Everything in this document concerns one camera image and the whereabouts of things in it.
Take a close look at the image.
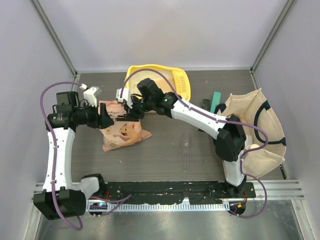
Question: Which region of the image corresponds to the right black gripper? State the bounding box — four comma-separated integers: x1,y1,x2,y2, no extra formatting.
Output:
123,95,154,120

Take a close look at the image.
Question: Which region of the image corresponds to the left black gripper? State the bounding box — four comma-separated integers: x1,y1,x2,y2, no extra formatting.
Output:
73,100,114,129

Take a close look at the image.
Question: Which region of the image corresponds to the pink cat litter bag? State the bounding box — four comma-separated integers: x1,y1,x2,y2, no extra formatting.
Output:
100,100,152,152

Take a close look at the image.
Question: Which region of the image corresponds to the clear plastic scoop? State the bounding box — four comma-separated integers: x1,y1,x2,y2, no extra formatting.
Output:
180,132,191,173

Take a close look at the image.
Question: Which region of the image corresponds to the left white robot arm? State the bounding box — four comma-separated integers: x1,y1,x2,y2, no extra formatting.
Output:
33,86,114,220

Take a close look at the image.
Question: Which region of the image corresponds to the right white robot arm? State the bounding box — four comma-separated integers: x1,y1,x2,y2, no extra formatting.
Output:
116,78,247,198

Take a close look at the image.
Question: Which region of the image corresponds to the yellow litter box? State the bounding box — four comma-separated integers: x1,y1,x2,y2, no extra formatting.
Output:
125,64,177,95

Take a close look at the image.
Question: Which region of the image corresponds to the yellow slotted litter scoop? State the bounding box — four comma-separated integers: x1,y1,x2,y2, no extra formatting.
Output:
171,68,191,101

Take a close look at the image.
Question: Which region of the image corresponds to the teal flat stick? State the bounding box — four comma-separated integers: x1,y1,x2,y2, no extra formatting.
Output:
210,92,221,113

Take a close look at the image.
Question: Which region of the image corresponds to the beige canvas tote bag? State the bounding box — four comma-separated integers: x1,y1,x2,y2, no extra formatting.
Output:
214,87,286,179

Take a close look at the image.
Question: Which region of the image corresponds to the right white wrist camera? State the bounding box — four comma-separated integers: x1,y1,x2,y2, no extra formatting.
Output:
115,87,133,109

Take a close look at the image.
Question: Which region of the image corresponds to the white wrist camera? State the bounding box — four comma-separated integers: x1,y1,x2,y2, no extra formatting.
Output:
79,84,102,108
115,87,133,109

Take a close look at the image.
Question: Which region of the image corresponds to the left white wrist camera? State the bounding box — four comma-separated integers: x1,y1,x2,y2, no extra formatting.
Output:
79,84,102,108

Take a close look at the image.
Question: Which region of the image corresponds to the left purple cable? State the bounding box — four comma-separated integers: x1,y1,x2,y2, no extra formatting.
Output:
39,81,133,230

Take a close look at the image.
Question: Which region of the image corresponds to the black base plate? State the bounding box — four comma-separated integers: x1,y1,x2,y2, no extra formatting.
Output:
105,181,256,205

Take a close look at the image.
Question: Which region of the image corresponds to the white slotted cable duct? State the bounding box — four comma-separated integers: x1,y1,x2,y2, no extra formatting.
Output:
84,201,231,212

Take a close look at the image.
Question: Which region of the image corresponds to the aluminium rail frame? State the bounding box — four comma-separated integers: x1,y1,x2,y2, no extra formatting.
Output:
31,178,306,202

